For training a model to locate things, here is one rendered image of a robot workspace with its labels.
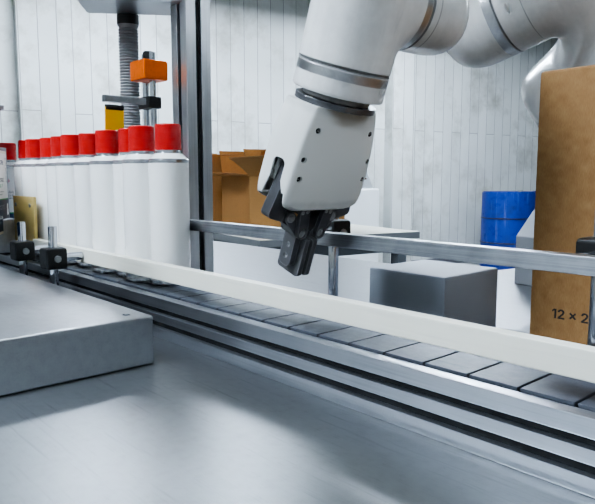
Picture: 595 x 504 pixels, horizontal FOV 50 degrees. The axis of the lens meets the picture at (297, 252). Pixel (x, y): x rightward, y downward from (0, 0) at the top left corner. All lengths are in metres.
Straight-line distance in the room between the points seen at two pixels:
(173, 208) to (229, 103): 5.26
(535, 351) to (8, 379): 0.43
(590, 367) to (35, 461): 0.36
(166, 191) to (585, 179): 0.48
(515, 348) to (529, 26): 0.57
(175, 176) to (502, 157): 7.58
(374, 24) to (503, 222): 6.77
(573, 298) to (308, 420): 0.29
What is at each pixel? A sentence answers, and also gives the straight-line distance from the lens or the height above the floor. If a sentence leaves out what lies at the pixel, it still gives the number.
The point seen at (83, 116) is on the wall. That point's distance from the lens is 5.61.
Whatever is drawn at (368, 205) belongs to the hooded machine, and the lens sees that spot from 5.94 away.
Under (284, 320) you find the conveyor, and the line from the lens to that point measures 0.62.
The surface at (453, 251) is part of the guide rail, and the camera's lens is 0.55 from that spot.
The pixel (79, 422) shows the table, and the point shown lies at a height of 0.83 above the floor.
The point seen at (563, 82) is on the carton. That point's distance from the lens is 0.67.
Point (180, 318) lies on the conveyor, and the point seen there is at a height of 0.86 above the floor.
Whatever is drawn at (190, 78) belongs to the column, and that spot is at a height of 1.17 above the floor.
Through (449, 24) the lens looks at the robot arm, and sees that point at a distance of 0.61.
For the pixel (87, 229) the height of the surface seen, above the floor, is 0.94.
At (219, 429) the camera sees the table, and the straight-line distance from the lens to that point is 0.50.
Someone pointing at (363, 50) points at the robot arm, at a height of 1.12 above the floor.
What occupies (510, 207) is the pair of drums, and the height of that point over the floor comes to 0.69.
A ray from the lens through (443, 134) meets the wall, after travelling 7.58.
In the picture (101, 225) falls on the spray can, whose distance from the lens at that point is 0.95.
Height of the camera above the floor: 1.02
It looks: 7 degrees down
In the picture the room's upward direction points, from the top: straight up
